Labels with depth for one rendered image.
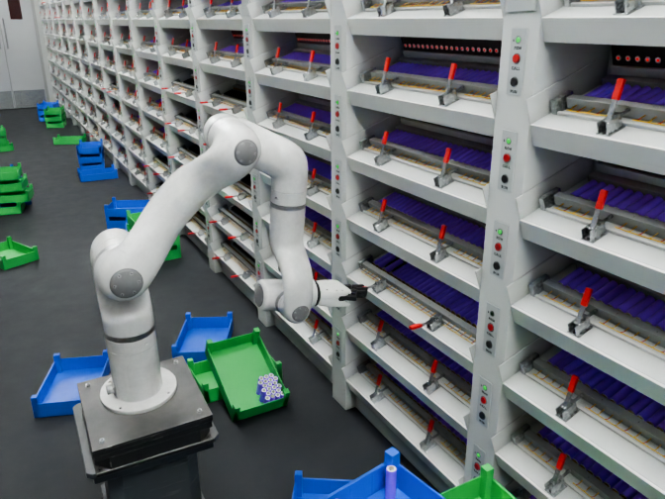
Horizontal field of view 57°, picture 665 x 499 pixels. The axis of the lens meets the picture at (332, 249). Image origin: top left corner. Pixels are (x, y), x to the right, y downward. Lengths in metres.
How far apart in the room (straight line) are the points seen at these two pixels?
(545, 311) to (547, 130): 0.37
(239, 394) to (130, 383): 0.68
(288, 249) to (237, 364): 0.82
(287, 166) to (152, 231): 0.35
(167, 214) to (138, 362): 0.38
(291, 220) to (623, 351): 0.80
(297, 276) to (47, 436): 1.10
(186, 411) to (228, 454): 0.46
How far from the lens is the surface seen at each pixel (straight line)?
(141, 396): 1.65
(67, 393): 2.48
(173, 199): 1.44
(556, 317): 1.32
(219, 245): 3.29
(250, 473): 1.97
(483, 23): 1.35
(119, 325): 1.54
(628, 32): 1.13
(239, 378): 2.26
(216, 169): 1.40
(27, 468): 2.18
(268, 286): 1.62
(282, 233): 1.56
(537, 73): 1.25
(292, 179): 1.51
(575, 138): 1.19
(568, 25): 1.20
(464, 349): 1.55
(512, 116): 1.29
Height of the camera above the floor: 1.27
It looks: 21 degrees down
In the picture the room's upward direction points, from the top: straight up
